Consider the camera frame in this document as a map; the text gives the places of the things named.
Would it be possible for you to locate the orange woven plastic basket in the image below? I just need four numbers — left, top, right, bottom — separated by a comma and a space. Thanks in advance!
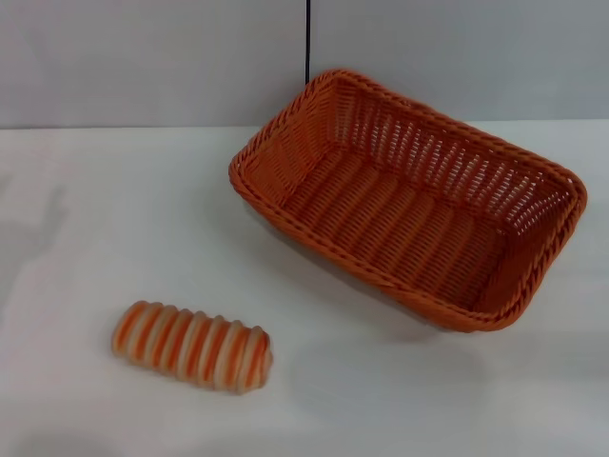
227, 68, 590, 334

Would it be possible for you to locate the black vertical wall strip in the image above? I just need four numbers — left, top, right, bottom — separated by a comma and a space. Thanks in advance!
300, 0, 313, 88

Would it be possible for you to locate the orange white striped bread roll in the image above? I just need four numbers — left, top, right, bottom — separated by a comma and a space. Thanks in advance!
110, 299, 272, 398

